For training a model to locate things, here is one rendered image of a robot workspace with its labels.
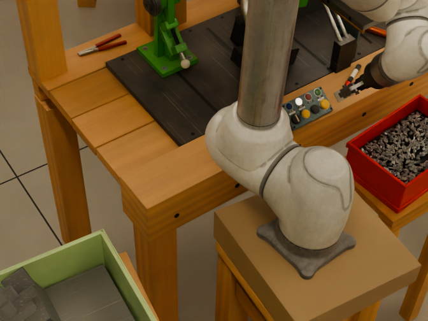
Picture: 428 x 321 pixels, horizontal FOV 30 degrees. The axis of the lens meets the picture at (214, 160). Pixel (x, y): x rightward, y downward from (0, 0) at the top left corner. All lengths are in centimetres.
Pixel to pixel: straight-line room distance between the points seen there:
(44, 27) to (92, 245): 70
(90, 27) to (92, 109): 175
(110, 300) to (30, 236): 126
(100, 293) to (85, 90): 70
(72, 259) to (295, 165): 59
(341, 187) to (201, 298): 130
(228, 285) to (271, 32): 79
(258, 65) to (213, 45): 87
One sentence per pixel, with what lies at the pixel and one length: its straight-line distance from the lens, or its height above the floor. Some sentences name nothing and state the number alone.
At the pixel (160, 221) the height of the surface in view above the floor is 82.
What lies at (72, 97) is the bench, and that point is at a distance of 240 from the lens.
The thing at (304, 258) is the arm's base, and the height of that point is 97.
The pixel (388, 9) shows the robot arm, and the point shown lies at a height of 159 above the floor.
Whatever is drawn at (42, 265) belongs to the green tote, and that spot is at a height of 93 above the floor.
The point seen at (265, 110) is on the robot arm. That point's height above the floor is 129.
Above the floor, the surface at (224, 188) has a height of 82.
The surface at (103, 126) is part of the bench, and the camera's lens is 230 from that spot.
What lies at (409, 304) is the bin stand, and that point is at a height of 10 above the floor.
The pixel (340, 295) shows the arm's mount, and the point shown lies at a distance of 189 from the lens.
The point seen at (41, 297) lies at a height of 91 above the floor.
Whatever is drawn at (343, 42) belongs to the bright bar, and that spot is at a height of 101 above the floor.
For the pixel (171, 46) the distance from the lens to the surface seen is 239.
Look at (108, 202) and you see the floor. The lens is 325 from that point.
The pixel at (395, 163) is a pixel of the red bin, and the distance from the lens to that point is 226.
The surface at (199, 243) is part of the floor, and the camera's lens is 311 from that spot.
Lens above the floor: 250
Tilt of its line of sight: 48 degrees down
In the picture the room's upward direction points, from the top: 2 degrees clockwise
